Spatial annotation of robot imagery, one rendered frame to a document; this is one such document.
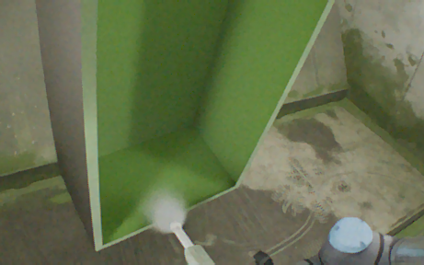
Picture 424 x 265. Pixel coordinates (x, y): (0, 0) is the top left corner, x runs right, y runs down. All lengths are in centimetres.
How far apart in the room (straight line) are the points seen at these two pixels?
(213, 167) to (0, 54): 121
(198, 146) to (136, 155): 26
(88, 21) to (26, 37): 145
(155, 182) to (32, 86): 98
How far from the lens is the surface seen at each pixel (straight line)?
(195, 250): 95
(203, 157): 149
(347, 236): 85
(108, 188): 136
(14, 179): 203
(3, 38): 199
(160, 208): 116
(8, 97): 196
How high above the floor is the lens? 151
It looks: 40 degrees down
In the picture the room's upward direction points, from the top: 8 degrees clockwise
